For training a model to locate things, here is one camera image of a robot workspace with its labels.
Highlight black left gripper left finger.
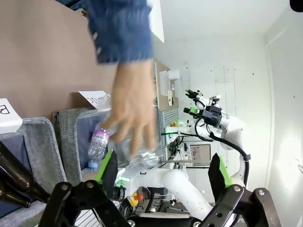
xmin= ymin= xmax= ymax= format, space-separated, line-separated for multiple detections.
xmin=44 ymin=150 xmax=130 ymax=227

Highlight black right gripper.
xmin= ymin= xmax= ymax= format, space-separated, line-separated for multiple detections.
xmin=183 ymin=88 xmax=223 ymax=127

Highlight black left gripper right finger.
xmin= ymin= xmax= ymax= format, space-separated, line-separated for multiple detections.
xmin=188 ymin=152 xmax=283 ymax=227

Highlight brown glass bottle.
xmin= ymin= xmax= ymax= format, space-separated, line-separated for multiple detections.
xmin=0 ymin=141 xmax=51 ymax=204
xmin=0 ymin=186 xmax=32 ymax=209

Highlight clear plastic bottle pink label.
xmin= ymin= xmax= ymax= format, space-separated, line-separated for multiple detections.
xmin=88 ymin=120 xmax=112 ymax=170

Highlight crushed clear plastic bottle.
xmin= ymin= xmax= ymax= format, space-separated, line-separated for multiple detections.
xmin=122 ymin=136 xmax=167 ymax=171

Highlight person right forearm denim sleeve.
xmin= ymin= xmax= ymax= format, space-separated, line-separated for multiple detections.
xmin=87 ymin=0 xmax=154 ymax=65

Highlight grey fabric basket bottle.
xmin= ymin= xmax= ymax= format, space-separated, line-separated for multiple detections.
xmin=0 ymin=116 xmax=68 ymax=227

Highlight grey fabric basket plastic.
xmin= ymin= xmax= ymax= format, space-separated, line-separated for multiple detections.
xmin=53 ymin=107 xmax=113 ymax=183

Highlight small white card plastic basket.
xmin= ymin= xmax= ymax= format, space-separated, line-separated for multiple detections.
xmin=78 ymin=90 xmax=112 ymax=112

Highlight small white card bottle basket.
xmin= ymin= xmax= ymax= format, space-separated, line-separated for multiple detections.
xmin=0 ymin=97 xmax=23 ymax=134

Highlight person right hand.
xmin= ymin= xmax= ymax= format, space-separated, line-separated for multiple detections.
xmin=100 ymin=59 xmax=159 ymax=158

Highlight cork board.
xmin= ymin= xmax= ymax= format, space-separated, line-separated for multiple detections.
xmin=154 ymin=60 xmax=180 ymax=112

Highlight framed grey monitor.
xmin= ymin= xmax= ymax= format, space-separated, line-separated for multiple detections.
xmin=189 ymin=143 xmax=212 ymax=167

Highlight red yellow emergency stop button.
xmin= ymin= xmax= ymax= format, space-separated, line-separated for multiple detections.
xmin=128 ymin=192 xmax=144 ymax=207

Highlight white table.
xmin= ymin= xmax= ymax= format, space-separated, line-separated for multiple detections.
xmin=146 ymin=0 xmax=165 ymax=44

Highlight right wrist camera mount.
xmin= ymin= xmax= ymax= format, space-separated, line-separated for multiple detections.
xmin=209 ymin=95 xmax=222 ymax=107

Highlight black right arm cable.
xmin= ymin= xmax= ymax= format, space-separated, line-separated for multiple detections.
xmin=195 ymin=117 xmax=252 ymax=183

